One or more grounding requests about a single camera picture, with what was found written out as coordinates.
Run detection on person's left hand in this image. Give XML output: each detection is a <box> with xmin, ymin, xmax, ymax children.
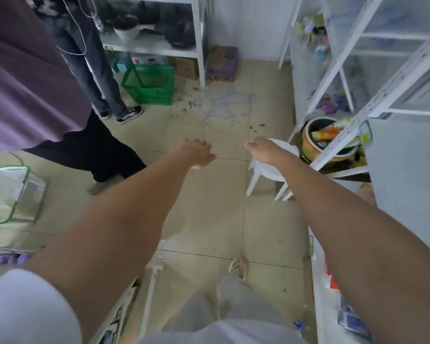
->
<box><xmin>178</xmin><ymin>138</ymin><xmax>216</xmax><ymax>170</ymax></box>

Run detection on person's right hand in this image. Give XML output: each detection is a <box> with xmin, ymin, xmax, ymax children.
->
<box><xmin>244</xmin><ymin>137</ymin><xmax>285</xmax><ymax>166</ymax></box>

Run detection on person's right forearm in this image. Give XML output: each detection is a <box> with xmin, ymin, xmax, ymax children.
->
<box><xmin>269</xmin><ymin>154</ymin><xmax>430</xmax><ymax>344</ymax></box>

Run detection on person's left forearm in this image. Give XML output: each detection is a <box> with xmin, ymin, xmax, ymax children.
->
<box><xmin>21</xmin><ymin>151</ymin><xmax>198</xmax><ymax>344</ymax></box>

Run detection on white plastic stool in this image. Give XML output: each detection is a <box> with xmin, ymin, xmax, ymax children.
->
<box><xmin>246</xmin><ymin>138</ymin><xmax>301</xmax><ymax>202</ymax></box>

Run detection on round pot with yellow rim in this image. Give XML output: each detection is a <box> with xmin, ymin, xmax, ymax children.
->
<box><xmin>301</xmin><ymin>117</ymin><xmax>362</xmax><ymax>166</ymax></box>

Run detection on orange bottle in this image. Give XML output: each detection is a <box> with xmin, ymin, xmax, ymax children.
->
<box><xmin>311</xmin><ymin>124</ymin><xmax>341</xmax><ymax>141</ymax></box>

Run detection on purple toys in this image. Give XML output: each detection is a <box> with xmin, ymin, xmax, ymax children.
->
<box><xmin>309</xmin><ymin>89</ymin><xmax>352</xmax><ymax>116</ymax></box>

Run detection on purple cardboard box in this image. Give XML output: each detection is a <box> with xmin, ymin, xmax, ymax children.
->
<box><xmin>205</xmin><ymin>45</ymin><xmax>239</xmax><ymax>83</ymax></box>

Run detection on green plastic crate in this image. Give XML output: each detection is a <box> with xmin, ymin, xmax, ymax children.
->
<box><xmin>121</xmin><ymin>64</ymin><xmax>175</xmax><ymax>106</ymax></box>

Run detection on brown cardboard box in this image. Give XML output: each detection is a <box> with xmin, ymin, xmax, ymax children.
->
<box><xmin>168</xmin><ymin>56</ymin><xmax>200</xmax><ymax>80</ymax></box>

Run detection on person's beige shoe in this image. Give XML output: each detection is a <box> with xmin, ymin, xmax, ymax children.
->
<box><xmin>228</xmin><ymin>257</ymin><xmax>247</xmax><ymax>281</ymax></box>

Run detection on white box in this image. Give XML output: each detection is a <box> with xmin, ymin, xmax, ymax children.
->
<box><xmin>131</xmin><ymin>54</ymin><xmax>170</xmax><ymax>67</ymax></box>

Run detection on hanging small packets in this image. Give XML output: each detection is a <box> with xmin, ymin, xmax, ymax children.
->
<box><xmin>296</xmin><ymin>12</ymin><xmax>331</xmax><ymax>62</ymax></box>

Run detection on tall white metal shelf rack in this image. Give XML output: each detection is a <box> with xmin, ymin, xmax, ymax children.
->
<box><xmin>278</xmin><ymin>0</ymin><xmax>430</xmax><ymax>173</ymax></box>

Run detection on black frying pan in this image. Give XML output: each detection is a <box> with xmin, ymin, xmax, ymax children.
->
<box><xmin>164</xmin><ymin>21</ymin><xmax>197</xmax><ymax>49</ymax></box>

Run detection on blue box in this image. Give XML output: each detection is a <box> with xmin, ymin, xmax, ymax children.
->
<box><xmin>111</xmin><ymin>51</ymin><xmax>131</xmax><ymax>74</ymax></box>

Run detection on person's grey trousers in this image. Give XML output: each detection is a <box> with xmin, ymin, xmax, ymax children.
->
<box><xmin>138</xmin><ymin>274</ymin><xmax>309</xmax><ymax>344</ymax></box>

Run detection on white bowl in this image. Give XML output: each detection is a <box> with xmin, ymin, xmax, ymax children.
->
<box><xmin>113</xmin><ymin>26</ymin><xmax>141</xmax><ymax>41</ymax></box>

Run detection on red packet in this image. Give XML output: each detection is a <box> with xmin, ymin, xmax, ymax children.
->
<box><xmin>324</xmin><ymin>257</ymin><xmax>340</xmax><ymax>290</ymax></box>

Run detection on white low shelf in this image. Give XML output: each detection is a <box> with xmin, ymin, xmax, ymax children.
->
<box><xmin>307</xmin><ymin>226</ymin><xmax>378</xmax><ymax>344</ymax></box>

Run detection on green mesh basket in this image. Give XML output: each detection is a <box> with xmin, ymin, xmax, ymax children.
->
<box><xmin>0</xmin><ymin>165</ymin><xmax>47</xmax><ymax>227</ymax></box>

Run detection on blue packet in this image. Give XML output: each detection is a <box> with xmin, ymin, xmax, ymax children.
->
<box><xmin>337</xmin><ymin>296</ymin><xmax>374</xmax><ymax>341</ymax></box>

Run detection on purple packets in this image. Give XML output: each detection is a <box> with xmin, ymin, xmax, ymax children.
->
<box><xmin>0</xmin><ymin>252</ymin><xmax>34</xmax><ymax>270</ymax></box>

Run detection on person's white sleeve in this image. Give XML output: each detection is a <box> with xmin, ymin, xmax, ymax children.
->
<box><xmin>0</xmin><ymin>268</ymin><xmax>84</xmax><ymax>344</ymax></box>

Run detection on white shelf frame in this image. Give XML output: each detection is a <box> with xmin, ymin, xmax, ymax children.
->
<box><xmin>89</xmin><ymin>264</ymin><xmax>165</xmax><ymax>344</ymax></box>

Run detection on white cable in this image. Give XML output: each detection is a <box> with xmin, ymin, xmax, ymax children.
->
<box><xmin>57</xmin><ymin>0</ymin><xmax>106</xmax><ymax>56</ymax></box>

